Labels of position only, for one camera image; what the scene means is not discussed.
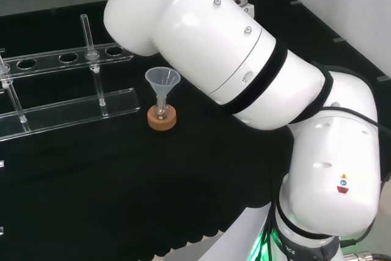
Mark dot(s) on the clear acrylic funnel stand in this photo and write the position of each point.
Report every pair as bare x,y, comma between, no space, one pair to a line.
76,109

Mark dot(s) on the black bench cloth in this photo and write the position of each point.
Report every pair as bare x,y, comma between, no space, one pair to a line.
91,181

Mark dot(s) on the grey tape strip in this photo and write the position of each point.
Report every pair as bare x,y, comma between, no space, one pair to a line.
296,2
383,78
339,40

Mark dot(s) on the translucent plastic funnel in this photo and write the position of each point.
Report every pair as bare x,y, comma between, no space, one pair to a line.
162,79

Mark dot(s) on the small round-bottom glass flask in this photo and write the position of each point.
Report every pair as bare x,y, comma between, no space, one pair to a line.
161,112

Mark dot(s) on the grey metal connector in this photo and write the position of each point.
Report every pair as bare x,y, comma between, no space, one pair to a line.
366,256

